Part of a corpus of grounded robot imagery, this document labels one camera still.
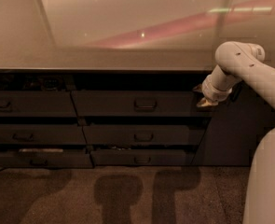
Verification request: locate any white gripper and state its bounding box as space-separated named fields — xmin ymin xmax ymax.
xmin=192 ymin=75 xmax=232 ymax=108

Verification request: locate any dark drawer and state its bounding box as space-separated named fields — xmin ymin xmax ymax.
xmin=0 ymin=91 xmax=76 ymax=118
xmin=0 ymin=149 xmax=93 ymax=168
xmin=82 ymin=124 xmax=206 ymax=147
xmin=71 ymin=91 xmax=212 ymax=117
xmin=0 ymin=124 xmax=86 ymax=145
xmin=90 ymin=149 xmax=195 ymax=166

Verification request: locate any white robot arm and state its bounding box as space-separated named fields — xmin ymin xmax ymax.
xmin=193 ymin=41 xmax=275 ymax=224

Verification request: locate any dark clutter in drawer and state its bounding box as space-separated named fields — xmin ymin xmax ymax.
xmin=0 ymin=74 xmax=65 ymax=91

